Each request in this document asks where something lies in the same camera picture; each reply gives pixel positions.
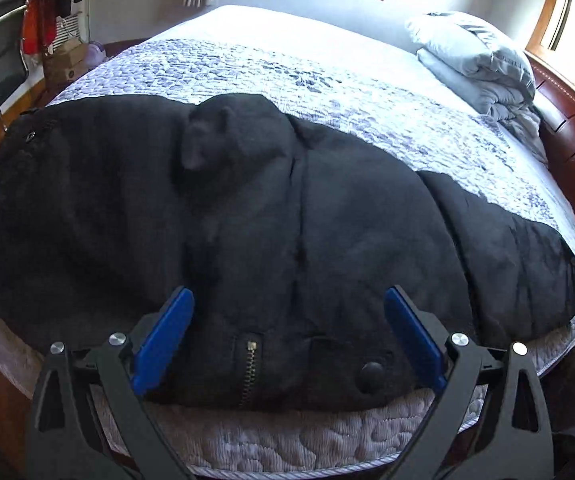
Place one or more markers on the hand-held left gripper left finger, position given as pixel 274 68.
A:
pixel 162 340

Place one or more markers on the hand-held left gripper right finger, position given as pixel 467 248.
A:
pixel 415 335

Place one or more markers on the red-brown wooden headboard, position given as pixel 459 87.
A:
pixel 572 130

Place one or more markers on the folded grey duvet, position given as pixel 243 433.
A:
pixel 472 55

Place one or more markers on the quilted grey patterned bed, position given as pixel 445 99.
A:
pixel 317 75

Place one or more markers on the cardboard box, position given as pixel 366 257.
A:
pixel 64 62

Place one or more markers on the red hanging garment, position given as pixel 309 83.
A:
pixel 34 27

